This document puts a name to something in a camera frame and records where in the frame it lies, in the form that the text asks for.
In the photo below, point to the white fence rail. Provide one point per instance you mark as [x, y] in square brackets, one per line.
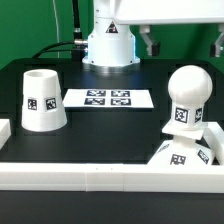
[5, 131]
[214, 137]
[110, 177]

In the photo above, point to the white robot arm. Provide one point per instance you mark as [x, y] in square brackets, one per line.
[111, 43]

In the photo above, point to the white lamp shade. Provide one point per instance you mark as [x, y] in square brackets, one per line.
[42, 108]

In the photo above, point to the white lamp bulb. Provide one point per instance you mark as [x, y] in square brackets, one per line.
[189, 88]

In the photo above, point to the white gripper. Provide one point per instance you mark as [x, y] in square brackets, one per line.
[156, 12]

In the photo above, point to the white right fence rail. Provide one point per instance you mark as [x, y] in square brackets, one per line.
[214, 137]

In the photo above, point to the white lamp base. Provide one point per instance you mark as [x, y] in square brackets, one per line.
[182, 149]

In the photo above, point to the white marker sheet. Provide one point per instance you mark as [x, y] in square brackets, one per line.
[108, 98]

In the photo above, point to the white front fence rail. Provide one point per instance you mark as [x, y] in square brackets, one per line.
[110, 177]

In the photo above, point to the white left fence rail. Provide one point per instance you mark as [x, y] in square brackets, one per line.
[5, 131]

